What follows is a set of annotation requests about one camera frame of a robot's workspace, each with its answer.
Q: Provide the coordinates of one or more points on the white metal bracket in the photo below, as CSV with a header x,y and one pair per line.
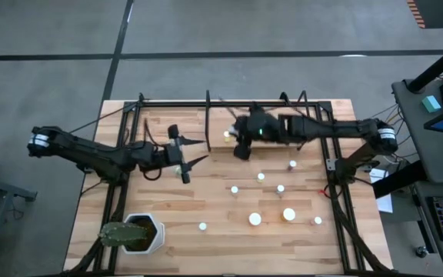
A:
x,y
331,164

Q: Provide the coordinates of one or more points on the green cactus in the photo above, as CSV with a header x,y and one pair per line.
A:
x,y
121,234

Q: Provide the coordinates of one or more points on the black stand beam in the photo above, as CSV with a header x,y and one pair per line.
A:
x,y
398,179

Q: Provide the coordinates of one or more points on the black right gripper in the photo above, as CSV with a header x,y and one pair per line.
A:
x,y
256,127

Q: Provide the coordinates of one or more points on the white paper sheet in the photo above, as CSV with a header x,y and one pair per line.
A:
x,y
385,202

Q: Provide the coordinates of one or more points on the small pink pill bottle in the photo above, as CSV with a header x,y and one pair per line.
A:
x,y
317,220

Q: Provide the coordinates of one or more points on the small yellow pill bottle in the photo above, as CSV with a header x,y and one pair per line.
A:
x,y
227,134

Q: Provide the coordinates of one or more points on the orange-striped dark floor mat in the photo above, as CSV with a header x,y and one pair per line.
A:
x,y
437,13

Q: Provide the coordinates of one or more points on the small yellow-green pill bottle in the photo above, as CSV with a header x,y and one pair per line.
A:
x,y
260,177

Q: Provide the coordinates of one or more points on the white hexagonal planter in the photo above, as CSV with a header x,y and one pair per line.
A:
x,y
159,234

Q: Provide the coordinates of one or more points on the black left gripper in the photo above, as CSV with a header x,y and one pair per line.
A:
x,y
175,155

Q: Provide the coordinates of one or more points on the yellow-green bottle with white pills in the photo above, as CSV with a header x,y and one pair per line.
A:
x,y
234,189

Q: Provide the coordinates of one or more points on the black table frame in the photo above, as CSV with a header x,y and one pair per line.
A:
x,y
175,103

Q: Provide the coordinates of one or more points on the grey metal desk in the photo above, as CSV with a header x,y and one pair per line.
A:
x,y
6,186

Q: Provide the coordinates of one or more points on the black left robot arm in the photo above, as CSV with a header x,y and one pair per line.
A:
x,y
90,152

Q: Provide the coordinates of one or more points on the small teal pill bottle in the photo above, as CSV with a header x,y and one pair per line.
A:
x,y
177,171

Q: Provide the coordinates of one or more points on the large orange pill bottle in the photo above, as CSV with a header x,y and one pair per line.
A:
x,y
255,219
289,214

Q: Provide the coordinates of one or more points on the grey side desk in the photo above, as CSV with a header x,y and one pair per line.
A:
x,y
414,127

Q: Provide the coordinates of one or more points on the wooden shelf board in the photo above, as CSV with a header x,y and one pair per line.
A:
x,y
218,127

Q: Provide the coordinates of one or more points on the teal box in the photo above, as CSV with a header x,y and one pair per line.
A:
x,y
432,104

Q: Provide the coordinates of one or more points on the teal bottle with pink pills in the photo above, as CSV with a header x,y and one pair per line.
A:
x,y
280,188

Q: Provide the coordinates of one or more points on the red clip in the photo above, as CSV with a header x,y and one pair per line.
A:
x,y
320,192

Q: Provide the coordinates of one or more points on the yellow bottle with red capsule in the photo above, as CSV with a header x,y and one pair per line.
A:
x,y
202,226

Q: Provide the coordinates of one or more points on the black diagonal pole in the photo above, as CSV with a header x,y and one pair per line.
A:
x,y
437,65

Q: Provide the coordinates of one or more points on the small metal knob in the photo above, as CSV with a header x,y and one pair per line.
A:
x,y
421,252

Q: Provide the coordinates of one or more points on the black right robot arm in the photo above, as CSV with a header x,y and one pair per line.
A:
x,y
340,129

